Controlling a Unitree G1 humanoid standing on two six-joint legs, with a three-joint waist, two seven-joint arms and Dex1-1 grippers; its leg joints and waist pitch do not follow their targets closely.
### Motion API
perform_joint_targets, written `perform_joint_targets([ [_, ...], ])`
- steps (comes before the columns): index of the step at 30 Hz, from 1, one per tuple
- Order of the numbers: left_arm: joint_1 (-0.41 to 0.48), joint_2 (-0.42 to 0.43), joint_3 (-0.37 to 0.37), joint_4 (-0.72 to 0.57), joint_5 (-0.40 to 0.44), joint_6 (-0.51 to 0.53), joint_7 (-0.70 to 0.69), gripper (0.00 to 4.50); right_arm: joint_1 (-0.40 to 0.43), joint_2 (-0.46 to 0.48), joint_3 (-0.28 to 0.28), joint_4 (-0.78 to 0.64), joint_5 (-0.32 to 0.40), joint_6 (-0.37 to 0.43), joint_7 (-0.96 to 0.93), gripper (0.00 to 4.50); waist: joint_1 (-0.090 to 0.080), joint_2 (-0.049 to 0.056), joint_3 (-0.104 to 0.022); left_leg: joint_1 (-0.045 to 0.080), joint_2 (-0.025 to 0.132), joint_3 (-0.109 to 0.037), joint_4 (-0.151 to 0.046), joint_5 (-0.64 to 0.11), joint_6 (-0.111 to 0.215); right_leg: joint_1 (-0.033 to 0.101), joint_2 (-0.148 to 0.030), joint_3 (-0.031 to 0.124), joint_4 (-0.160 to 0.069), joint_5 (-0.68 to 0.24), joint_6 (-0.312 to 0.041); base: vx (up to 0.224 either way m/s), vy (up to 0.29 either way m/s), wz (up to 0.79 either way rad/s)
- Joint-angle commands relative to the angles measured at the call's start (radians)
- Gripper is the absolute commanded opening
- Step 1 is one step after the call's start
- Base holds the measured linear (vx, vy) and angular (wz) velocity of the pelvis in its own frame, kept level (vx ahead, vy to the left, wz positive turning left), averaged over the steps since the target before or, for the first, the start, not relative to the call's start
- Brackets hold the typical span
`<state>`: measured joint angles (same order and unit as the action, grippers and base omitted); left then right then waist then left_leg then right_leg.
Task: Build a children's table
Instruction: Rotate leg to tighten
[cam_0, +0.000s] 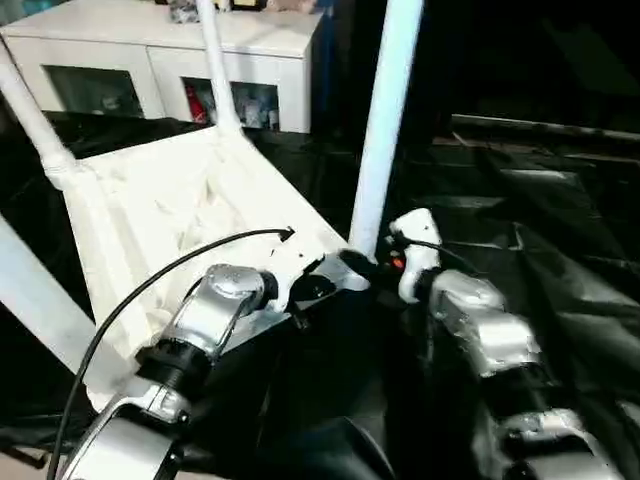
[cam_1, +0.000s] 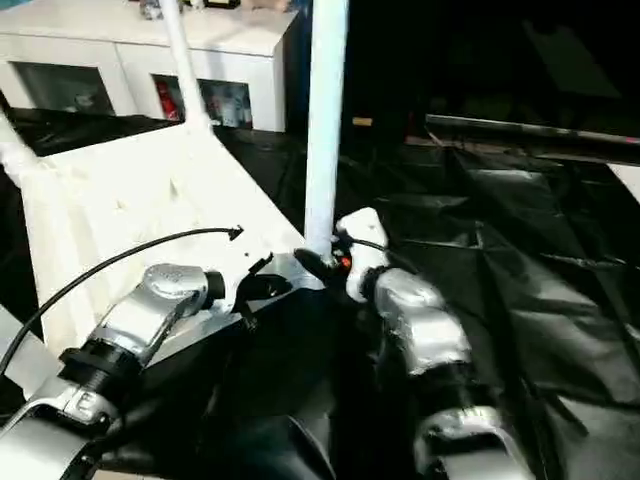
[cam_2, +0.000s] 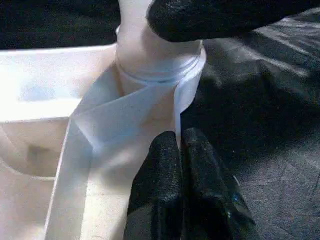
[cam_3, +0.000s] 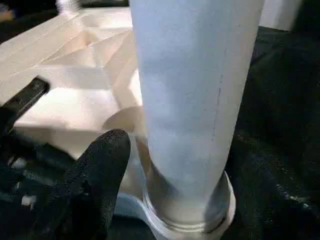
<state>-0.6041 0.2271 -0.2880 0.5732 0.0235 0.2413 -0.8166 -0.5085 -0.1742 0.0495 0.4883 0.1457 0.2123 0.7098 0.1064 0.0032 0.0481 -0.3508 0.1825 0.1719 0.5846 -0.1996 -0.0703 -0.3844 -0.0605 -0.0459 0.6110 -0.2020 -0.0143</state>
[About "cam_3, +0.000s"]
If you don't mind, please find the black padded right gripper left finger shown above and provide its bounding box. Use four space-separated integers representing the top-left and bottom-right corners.
27 129 132 240

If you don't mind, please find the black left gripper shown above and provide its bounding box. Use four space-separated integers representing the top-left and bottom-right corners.
0 75 81 221

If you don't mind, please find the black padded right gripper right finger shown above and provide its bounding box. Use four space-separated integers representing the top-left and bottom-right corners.
225 135 320 240

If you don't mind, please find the white plastic table top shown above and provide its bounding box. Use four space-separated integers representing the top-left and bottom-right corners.
0 7 237 240

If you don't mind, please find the white plastic table leg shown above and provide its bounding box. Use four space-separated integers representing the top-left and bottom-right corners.
129 0 266 226
56 0 82 15

